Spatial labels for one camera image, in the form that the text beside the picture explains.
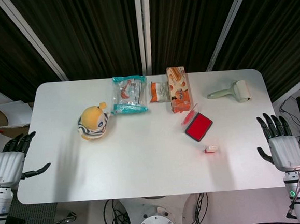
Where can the small orange white snack packet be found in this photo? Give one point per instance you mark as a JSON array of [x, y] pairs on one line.
[[158, 91]]

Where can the green lint roller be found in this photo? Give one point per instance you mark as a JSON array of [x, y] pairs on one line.
[[235, 92]]

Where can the cardboard box with white sheet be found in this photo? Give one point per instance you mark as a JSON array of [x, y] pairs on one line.
[[10, 115]]

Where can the red ink pad case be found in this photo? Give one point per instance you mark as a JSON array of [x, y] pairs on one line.
[[197, 123]]

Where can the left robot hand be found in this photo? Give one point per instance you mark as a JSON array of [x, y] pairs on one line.
[[7, 164]]

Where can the robot base column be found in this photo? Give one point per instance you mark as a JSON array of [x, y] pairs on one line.
[[156, 220]]

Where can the white frame post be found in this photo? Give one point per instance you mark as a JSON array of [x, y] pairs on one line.
[[228, 22], [33, 38], [143, 32]]

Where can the white stamp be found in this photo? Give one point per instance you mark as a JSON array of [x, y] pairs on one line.
[[211, 148]]

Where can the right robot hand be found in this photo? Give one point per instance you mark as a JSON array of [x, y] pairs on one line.
[[285, 148]]

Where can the yellow plush toy striped sweater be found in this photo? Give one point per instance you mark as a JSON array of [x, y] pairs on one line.
[[93, 124]]

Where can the teal snack bag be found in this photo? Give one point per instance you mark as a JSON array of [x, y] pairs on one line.
[[129, 94]]

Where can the orange biscuit box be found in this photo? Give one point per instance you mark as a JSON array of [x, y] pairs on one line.
[[179, 89]]

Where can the black curtain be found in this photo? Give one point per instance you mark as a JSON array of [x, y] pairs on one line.
[[89, 33]]

